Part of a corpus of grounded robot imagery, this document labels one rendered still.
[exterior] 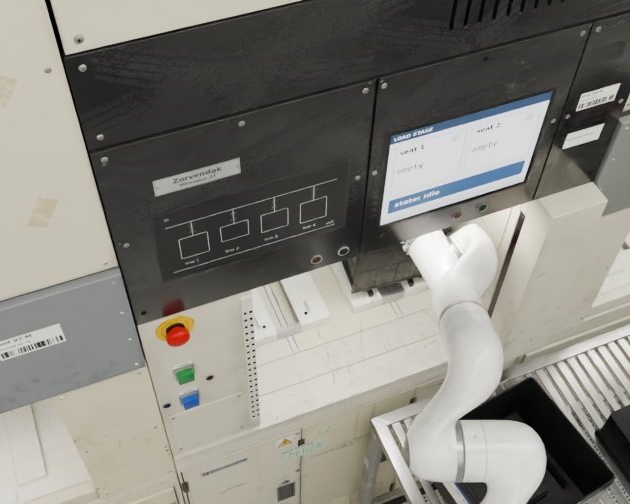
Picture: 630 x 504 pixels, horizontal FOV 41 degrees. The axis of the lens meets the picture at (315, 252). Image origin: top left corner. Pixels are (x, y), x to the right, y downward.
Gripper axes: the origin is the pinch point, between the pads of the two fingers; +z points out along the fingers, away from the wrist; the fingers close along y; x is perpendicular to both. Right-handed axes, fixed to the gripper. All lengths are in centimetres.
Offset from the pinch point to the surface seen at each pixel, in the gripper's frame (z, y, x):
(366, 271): -10.2, -8.8, -15.8
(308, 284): -0.2, -18.7, -28.9
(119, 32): -30, -55, 78
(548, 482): -62, 14, -42
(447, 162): -30, -8, 39
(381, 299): -10.6, -4.0, -29.3
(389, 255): -10.9, -3.8, -11.4
